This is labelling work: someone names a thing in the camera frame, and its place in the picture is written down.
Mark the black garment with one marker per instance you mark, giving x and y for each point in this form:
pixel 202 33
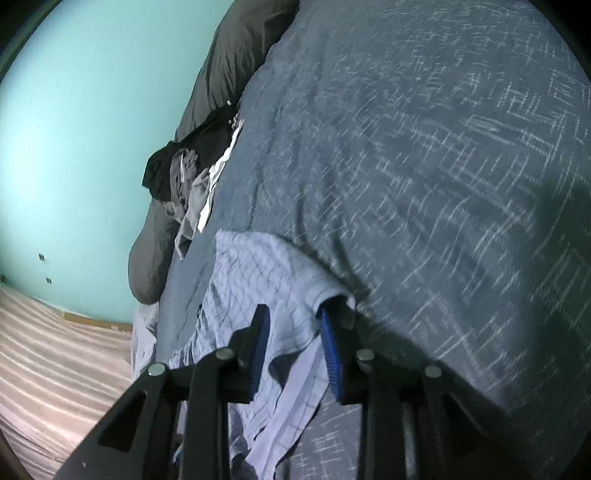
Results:
pixel 159 173

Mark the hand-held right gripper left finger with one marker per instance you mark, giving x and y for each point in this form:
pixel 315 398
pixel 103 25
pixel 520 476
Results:
pixel 258 353

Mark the light grey garment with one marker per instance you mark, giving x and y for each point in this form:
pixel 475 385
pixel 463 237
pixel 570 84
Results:
pixel 191 224

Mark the light blue checked shorts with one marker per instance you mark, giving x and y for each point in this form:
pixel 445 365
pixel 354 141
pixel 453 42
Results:
pixel 258 277

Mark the dark grey pillow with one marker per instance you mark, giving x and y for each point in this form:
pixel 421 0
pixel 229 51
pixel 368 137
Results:
pixel 231 60
pixel 147 263

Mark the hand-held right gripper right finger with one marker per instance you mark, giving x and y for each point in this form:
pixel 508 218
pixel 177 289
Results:
pixel 330 357

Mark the blue-grey patterned blanket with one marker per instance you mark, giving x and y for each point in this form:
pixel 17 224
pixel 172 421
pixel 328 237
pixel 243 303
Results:
pixel 415 184

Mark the wooden skirting board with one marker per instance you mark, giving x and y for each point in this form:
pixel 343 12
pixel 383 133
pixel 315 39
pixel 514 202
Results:
pixel 97 321

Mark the dark grey garment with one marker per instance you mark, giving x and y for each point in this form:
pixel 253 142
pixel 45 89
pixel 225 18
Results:
pixel 178 180

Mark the white garment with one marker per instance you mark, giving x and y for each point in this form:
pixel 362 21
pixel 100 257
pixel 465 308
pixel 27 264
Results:
pixel 210 203

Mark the white bed sheet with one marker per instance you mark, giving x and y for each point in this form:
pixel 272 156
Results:
pixel 143 337

